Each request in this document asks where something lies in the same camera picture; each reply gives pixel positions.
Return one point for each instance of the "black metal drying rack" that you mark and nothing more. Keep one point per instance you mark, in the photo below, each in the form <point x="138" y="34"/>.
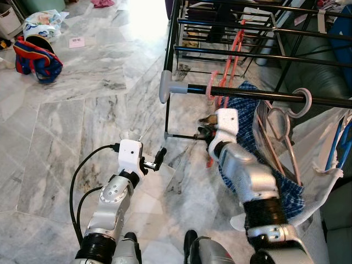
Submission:
<point x="176" y="87"/>

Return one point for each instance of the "robot leg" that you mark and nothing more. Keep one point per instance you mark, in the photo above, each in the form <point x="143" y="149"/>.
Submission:
<point x="127" y="250"/>
<point x="212" y="253"/>

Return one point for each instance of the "magenta cloth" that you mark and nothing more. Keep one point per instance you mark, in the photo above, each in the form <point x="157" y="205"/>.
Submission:
<point x="103" y="3"/>

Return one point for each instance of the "robot left leg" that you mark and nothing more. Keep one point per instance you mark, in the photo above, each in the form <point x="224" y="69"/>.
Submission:
<point x="127" y="250"/>

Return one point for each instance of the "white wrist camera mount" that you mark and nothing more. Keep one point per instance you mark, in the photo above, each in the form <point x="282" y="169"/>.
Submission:
<point x="130" y="157"/>
<point x="226" y="125"/>

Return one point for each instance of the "pale pink hanger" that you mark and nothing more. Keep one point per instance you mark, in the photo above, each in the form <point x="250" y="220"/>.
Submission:
<point x="309" y="103"/>

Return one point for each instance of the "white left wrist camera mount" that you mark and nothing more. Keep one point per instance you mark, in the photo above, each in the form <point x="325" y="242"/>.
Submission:
<point x="130" y="157"/>

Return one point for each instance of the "printed white plastic pack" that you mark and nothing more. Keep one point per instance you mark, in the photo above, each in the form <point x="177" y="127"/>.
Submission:
<point x="47" y="25"/>

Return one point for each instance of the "black garment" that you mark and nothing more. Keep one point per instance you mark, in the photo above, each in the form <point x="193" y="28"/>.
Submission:
<point x="220" y="22"/>

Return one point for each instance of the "red and navy backpack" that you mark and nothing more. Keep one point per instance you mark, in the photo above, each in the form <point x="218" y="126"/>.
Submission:
<point x="38" y="60"/>

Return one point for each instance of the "green bin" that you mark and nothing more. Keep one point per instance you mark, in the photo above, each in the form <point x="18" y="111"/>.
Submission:
<point x="44" y="5"/>

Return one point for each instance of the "blue plaid shirt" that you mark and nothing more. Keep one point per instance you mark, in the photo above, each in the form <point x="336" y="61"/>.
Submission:
<point x="247" y="121"/>

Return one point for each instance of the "white shirt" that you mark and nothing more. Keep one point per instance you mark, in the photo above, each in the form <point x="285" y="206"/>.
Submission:
<point x="319" y="143"/>

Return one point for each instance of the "blue storage bag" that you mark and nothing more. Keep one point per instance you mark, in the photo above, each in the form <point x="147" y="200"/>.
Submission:
<point x="344" y="44"/>

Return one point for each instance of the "red plastic hanger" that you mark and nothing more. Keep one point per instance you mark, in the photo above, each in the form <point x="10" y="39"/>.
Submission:
<point x="209" y="88"/>

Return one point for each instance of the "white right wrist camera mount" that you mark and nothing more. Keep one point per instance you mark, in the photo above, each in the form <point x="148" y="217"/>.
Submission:
<point x="226" y="125"/>

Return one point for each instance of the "robot right leg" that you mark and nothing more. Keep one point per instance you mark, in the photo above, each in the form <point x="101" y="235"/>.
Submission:
<point x="212" y="253"/>

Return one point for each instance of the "pink paper card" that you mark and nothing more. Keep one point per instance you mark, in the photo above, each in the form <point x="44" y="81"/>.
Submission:
<point x="77" y="42"/>

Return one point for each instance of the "blue hanger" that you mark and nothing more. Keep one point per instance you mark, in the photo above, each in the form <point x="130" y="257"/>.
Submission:
<point x="338" y="142"/>

